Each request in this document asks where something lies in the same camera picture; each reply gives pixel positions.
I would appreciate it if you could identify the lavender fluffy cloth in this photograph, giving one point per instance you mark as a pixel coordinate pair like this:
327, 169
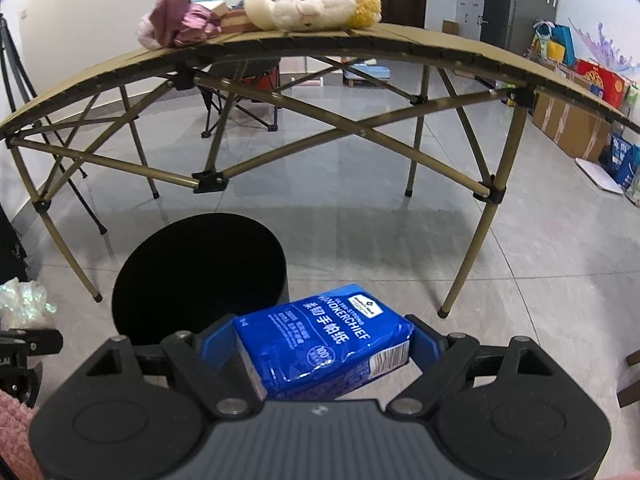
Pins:
146, 32

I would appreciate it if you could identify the blue and white tray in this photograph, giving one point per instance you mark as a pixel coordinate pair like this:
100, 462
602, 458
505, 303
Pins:
370, 71

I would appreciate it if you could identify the yellow gift bag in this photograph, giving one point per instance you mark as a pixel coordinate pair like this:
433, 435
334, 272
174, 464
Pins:
554, 51

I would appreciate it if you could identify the iridescent plastic bag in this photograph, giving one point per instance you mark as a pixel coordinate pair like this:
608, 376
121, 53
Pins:
22, 305

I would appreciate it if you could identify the black equipment case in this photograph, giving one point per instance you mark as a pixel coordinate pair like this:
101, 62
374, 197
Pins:
10, 250

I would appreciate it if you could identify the pink satin cloth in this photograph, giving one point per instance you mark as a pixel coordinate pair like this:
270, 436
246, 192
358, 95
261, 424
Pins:
180, 15

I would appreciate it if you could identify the blue gift bag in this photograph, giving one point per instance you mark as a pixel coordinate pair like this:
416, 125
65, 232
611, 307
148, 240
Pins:
564, 45

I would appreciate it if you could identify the purple wall decoration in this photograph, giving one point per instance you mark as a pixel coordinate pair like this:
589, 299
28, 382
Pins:
610, 45

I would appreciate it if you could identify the blue printed bag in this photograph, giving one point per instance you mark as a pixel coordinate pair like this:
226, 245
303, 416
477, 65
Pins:
625, 160

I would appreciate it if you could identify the blue tissue packet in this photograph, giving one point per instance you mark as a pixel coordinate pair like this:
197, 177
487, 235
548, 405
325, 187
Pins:
320, 340

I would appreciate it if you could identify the black folding chair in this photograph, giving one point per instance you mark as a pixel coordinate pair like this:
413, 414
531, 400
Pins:
262, 67

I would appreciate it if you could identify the person's left forearm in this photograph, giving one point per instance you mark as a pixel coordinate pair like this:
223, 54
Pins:
12, 440

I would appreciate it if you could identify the white lower cabinet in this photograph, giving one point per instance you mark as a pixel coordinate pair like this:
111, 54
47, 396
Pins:
469, 17

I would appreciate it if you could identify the white flat board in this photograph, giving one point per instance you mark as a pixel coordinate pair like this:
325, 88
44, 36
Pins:
600, 176

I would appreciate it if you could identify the tan folding slat table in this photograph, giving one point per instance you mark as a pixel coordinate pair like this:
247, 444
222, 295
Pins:
410, 42

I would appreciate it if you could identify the black camera tripod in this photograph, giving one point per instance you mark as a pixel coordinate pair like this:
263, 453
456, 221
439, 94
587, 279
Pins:
20, 85

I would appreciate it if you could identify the brown striped box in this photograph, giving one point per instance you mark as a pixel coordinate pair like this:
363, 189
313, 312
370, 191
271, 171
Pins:
235, 22

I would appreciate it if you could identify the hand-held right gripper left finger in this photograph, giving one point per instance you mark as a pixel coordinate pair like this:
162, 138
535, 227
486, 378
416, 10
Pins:
217, 346

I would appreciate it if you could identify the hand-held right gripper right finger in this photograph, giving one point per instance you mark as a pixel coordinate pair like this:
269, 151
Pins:
424, 349

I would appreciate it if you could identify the dark grey refrigerator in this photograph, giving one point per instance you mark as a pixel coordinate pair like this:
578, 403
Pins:
520, 0

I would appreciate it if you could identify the red gift box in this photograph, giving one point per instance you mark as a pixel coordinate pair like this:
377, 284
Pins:
600, 80

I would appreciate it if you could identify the cream and yellow plush toy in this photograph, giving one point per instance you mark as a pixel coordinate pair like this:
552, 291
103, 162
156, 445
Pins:
300, 7

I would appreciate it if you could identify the black round trash bin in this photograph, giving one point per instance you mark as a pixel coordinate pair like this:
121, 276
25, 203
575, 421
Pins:
200, 275

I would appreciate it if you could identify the large cardboard box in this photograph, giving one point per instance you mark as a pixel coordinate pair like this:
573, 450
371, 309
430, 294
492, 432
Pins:
565, 120

